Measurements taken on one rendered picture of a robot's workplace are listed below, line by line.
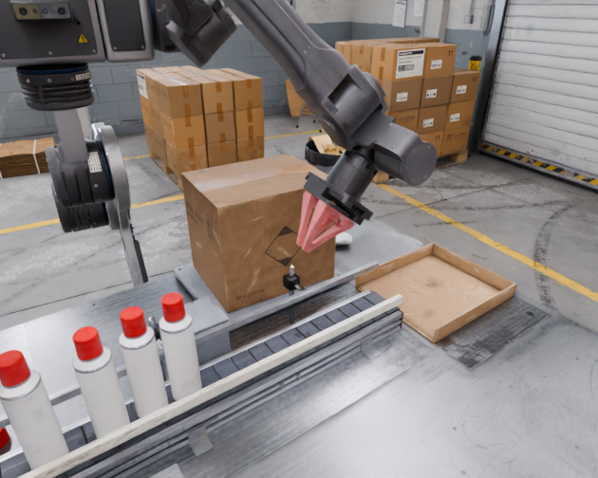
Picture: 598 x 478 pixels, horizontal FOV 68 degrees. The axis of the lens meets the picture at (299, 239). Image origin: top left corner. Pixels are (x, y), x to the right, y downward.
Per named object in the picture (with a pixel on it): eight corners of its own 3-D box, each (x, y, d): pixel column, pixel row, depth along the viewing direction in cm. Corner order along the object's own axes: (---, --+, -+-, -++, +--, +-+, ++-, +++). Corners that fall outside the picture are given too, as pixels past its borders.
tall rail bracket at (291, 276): (301, 343, 96) (301, 280, 88) (283, 325, 101) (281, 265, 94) (313, 338, 98) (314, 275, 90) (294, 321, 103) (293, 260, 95)
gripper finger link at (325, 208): (297, 249, 60) (335, 192, 59) (273, 228, 66) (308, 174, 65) (327, 266, 65) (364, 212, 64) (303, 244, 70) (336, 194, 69)
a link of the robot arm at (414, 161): (357, 68, 59) (313, 116, 58) (418, 82, 50) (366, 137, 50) (395, 131, 66) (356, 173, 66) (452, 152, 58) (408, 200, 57)
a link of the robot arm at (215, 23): (188, -2, 86) (169, 18, 86) (204, -2, 78) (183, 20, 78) (219, 37, 92) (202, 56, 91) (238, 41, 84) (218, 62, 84)
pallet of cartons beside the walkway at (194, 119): (269, 177, 419) (265, 78, 376) (182, 194, 382) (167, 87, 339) (221, 145, 510) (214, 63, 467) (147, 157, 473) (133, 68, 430)
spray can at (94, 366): (102, 453, 67) (67, 352, 58) (93, 430, 71) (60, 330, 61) (136, 436, 70) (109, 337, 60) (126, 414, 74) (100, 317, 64)
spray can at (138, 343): (142, 428, 71) (118, 328, 62) (133, 406, 75) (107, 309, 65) (174, 413, 74) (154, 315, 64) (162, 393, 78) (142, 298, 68)
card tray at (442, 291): (434, 343, 96) (437, 329, 94) (354, 287, 115) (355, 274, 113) (513, 296, 111) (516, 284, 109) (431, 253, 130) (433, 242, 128)
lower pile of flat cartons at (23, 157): (-19, 181, 409) (-27, 159, 399) (-11, 164, 452) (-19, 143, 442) (59, 171, 434) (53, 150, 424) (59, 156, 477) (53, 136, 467)
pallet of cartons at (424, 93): (378, 185, 401) (390, 48, 347) (325, 159, 465) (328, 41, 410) (468, 163, 456) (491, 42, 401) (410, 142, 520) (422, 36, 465)
